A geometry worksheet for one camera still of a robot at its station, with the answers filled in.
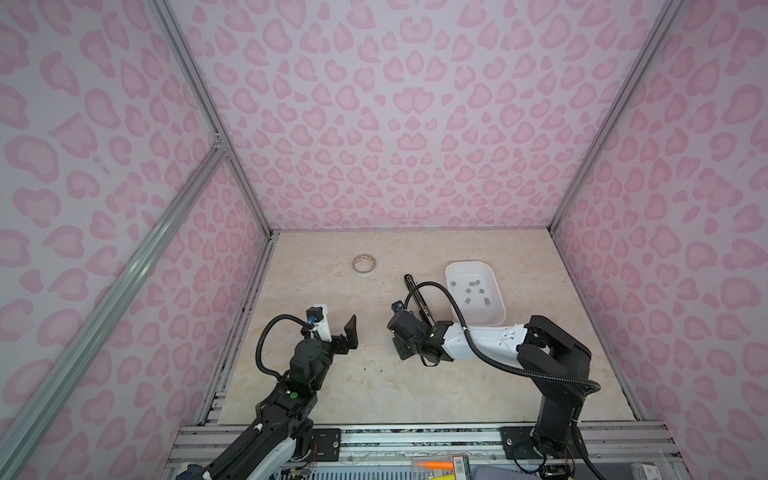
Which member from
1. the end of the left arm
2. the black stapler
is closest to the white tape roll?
the black stapler

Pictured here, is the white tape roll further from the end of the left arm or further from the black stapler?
the end of the left arm

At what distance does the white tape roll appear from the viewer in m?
1.09
